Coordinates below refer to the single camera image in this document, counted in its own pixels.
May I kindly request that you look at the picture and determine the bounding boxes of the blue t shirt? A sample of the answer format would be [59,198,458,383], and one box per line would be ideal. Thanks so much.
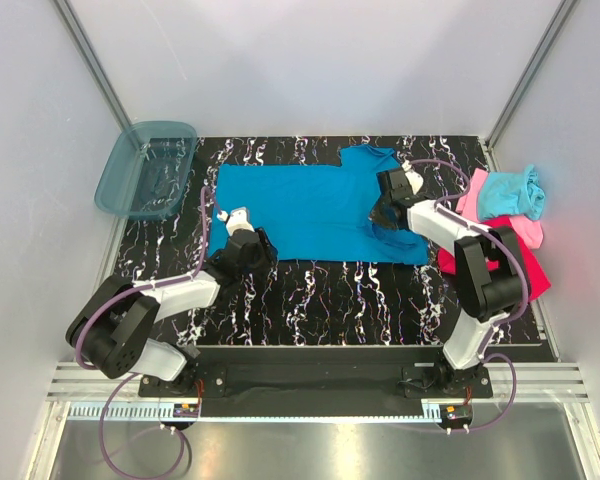
[215,145,429,266]

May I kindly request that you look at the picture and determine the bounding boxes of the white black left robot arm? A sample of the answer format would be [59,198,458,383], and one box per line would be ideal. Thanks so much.
[65,228,277,396]

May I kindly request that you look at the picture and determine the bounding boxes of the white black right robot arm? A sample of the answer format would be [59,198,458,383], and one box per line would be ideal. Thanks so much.
[370,167,531,397]

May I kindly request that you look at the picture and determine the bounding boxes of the cyan t shirt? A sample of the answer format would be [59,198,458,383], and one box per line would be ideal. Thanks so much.
[482,165,546,220]

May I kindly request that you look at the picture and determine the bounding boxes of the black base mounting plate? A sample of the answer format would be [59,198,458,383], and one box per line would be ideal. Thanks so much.
[139,346,493,421]

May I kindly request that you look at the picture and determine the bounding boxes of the teal transparent plastic bin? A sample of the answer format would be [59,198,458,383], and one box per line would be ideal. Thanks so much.
[94,121,198,221]

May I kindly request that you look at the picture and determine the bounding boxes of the light pink t shirt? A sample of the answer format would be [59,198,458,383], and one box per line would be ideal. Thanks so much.
[455,168,544,250]

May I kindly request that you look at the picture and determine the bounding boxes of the magenta t shirt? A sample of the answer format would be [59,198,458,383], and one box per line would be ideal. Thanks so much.
[437,217,551,302]

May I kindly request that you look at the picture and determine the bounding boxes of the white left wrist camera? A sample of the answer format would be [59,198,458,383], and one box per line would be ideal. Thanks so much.
[216,207,255,236]

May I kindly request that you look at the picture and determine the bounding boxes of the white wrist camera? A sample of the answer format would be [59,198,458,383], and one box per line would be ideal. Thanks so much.
[401,160,424,195]
[216,207,255,236]

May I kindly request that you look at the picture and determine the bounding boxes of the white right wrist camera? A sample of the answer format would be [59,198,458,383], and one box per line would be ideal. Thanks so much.
[401,160,424,195]

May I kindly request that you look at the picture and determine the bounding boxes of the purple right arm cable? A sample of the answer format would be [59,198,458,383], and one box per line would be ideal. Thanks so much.
[399,159,534,435]

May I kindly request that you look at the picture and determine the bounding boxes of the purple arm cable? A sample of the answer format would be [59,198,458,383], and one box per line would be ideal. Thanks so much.
[72,187,231,476]
[399,159,534,435]

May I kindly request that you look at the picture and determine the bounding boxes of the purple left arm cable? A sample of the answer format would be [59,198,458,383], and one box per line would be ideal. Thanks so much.
[72,187,231,476]

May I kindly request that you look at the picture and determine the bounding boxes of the left aluminium frame post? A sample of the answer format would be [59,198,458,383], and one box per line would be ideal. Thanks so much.
[51,0,131,130]

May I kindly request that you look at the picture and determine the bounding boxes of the aluminium frame post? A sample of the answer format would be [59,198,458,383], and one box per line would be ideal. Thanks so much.
[484,0,580,151]
[51,0,131,130]

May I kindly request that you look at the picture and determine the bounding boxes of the right aluminium frame post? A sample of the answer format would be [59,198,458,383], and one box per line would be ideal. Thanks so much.
[484,0,580,151]

